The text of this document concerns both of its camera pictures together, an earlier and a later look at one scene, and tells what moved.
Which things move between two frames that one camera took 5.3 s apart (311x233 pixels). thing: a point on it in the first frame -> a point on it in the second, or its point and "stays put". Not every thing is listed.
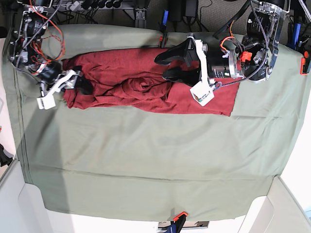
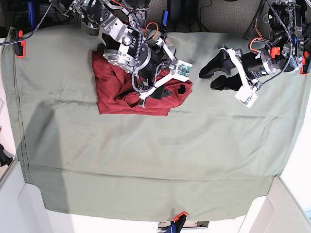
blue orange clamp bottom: [177, 224] stays put
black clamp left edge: [5, 159] stays put
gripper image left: [53, 83] -> [155, 65]
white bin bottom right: [279, 211] stays put
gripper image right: [215, 62] -> [253, 65]
